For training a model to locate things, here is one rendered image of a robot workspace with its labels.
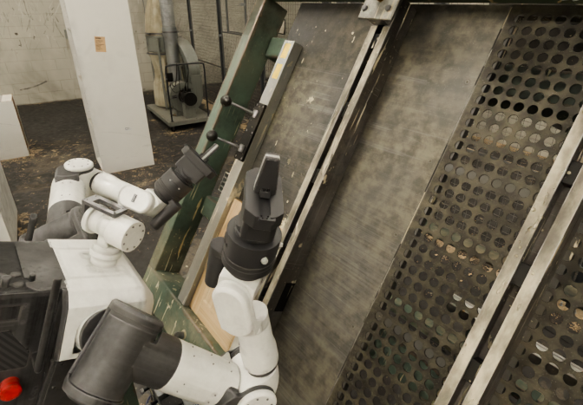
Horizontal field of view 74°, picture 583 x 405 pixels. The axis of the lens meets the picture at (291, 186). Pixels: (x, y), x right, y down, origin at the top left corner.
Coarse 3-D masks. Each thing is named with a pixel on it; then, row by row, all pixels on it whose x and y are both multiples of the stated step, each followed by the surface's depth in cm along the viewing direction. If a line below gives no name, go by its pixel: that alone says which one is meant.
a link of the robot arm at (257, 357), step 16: (240, 336) 71; (256, 336) 70; (272, 336) 75; (240, 352) 74; (256, 352) 72; (272, 352) 74; (240, 368) 78; (256, 368) 74; (272, 368) 75; (240, 384) 75; (256, 384) 74; (272, 384) 76
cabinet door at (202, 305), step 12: (240, 204) 127; (228, 216) 129; (204, 276) 131; (204, 288) 130; (192, 300) 133; (204, 300) 128; (204, 312) 127; (204, 324) 125; (216, 324) 121; (216, 336) 120; (228, 336) 116; (228, 348) 115
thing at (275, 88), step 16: (288, 64) 125; (272, 80) 126; (288, 80) 127; (272, 96) 125; (272, 112) 128; (256, 144) 128; (240, 176) 128; (224, 192) 131; (240, 192) 130; (224, 208) 129; (208, 224) 133; (208, 240) 130; (192, 272) 133; (192, 288) 132
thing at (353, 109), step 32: (384, 0) 93; (384, 32) 95; (384, 64) 98; (352, 96) 97; (352, 128) 99; (320, 160) 101; (320, 192) 99; (288, 224) 103; (320, 224) 104; (288, 256) 100; (288, 288) 104
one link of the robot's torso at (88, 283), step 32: (32, 224) 82; (0, 256) 72; (32, 256) 75; (64, 256) 79; (96, 256) 78; (0, 288) 64; (32, 288) 66; (64, 288) 69; (96, 288) 72; (128, 288) 75; (0, 320) 64; (32, 320) 67; (64, 320) 67; (96, 320) 69; (0, 352) 65; (32, 352) 69; (64, 352) 68; (0, 384) 67; (32, 384) 71
